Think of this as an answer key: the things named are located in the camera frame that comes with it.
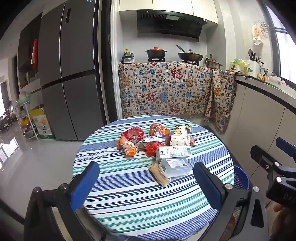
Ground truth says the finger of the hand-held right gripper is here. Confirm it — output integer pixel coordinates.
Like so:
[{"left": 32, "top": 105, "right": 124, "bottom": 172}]
[
  {"left": 275, "top": 137, "right": 296, "bottom": 160},
  {"left": 250, "top": 145, "right": 296, "bottom": 179}
]

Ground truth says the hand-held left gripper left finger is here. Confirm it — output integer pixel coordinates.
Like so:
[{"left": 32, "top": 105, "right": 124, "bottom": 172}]
[{"left": 23, "top": 161, "right": 102, "bottom": 241}]

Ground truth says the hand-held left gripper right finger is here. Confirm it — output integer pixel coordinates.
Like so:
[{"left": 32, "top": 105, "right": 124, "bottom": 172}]
[{"left": 193, "top": 161, "right": 272, "bottom": 241}]

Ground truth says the blue plastic basket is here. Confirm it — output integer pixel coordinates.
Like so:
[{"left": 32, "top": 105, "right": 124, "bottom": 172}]
[{"left": 232, "top": 165, "right": 250, "bottom": 190}]

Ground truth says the orange plastic bag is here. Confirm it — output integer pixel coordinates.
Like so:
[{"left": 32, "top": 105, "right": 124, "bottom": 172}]
[{"left": 117, "top": 136, "right": 137, "bottom": 157}]

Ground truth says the red foil bag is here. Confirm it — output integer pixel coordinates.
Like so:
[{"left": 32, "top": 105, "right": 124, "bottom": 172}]
[{"left": 146, "top": 142, "right": 168, "bottom": 157}]

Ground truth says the person's right hand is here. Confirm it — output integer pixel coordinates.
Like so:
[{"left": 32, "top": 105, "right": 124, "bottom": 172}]
[{"left": 270, "top": 204, "right": 296, "bottom": 241}]

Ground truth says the clear plastic box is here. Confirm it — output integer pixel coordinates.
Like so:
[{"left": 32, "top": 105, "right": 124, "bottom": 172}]
[{"left": 159, "top": 157, "right": 191, "bottom": 178}]

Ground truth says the kitchen counter cabinet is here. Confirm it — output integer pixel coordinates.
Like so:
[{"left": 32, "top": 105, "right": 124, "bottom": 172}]
[{"left": 229, "top": 75, "right": 296, "bottom": 167}]

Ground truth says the white carton box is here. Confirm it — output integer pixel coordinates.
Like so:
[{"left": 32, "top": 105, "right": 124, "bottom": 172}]
[{"left": 155, "top": 146, "right": 193, "bottom": 161}]

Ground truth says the biscuit packet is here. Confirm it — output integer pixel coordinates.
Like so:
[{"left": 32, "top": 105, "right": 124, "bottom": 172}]
[{"left": 148, "top": 162, "right": 171, "bottom": 187}]

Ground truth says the blue striped tablecloth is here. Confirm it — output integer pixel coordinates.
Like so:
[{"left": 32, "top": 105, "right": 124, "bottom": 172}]
[{"left": 72, "top": 115, "right": 235, "bottom": 241}]

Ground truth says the floral paper wrapper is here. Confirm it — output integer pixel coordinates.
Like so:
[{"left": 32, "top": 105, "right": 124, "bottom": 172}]
[{"left": 170, "top": 134, "right": 191, "bottom": 147}]

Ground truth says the white cartoon print wrapper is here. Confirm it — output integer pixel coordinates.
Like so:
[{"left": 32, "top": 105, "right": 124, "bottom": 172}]
[{"left": 174, "top": 124, "right": 193, "bottom": 135}]

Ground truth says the red round packet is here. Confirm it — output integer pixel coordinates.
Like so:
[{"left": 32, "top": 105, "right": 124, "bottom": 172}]
[{"left": 121, "top": 127, "right": 145, "bottom": 142}]

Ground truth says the yellow cardboard box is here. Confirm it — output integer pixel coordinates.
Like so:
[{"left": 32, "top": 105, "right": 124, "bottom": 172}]
[{"left": 30, "top": 108, "right": 56, "bottom": 139}]

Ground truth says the printed blanket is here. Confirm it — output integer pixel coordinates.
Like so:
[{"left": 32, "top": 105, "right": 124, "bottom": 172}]
[
  {"left": 203, "top": 68, "right": 237, "bottom": 135},
  {"left": 118, "top": 61, "right": 213, "bottom": 120}
]

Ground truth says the orange foil wrapper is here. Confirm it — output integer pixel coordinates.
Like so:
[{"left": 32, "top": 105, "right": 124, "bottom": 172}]
[{"left": 150, "top": 123, "right": 170, "bottom": 137}]

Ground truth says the small white snack packet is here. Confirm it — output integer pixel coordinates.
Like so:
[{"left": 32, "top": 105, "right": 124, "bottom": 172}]
[{"left": 135, "top": 136, "right": 162, "bottom": 149}]

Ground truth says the white knife holder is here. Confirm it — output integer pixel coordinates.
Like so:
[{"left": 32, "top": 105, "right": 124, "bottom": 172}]
[{"left": 247, "top": 49, "right": 260, "bottom": 77}]

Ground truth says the green yellow container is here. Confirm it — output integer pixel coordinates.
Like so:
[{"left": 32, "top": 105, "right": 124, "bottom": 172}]
[{"left": 230, "top": 58, "right": 251, "bottom": 75}]

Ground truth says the white rack with basins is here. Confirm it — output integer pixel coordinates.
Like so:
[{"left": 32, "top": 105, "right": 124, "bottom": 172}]
[{"left": 15, "top": 91, "right": 40, "bottom": 141}]

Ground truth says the window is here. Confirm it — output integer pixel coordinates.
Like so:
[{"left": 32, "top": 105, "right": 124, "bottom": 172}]
[{"left": 264, "top": 0, "right": 296, "bottom": 91}]

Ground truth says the steel pot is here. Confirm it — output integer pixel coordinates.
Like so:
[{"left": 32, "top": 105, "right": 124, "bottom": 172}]
[{"left": 204, "top": 58, "right": 223, "bottom": 69}]

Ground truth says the hanging printed bag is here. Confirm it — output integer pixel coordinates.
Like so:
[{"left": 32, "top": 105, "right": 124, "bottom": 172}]
[{"left": 252, "top": 24, "right": 263, "bottom": 45}]

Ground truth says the grey refrigerator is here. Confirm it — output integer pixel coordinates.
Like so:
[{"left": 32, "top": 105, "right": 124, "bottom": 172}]
[{"left": 38, "top": 0, "right": 107, "bottom": 141}]

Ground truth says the hanging metal strainer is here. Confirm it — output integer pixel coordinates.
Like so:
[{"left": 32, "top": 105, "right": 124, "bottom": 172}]
[{"left": 258, "top": 21, "right": 269, "bottom": 35}]

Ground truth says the wok with lid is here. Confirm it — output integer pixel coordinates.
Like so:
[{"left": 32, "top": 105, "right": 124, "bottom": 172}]
[{"left": 176, "top": 44, "right": 204, "bottom": 61}]

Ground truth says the black clay pot red lid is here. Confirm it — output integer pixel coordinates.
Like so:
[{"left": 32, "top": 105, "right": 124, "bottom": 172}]
[{"left": 145, "top": 47, "right": 167, "bottom": 59}]

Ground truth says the red hanging cloth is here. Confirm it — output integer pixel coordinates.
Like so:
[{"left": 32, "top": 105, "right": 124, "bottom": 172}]
[{"left": 31, "top": 39, "right": 38, "bottom": 63}]

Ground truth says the black range hood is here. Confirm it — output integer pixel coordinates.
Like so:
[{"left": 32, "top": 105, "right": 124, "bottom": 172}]
[{"left": 136, "top": 10, "right": 208, "bottom": 42}]

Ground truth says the dark wall shelf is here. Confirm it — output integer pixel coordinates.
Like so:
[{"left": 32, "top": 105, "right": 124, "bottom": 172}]
[{"left": 17, "top": 13, "right": 43, "bottom": 90}]

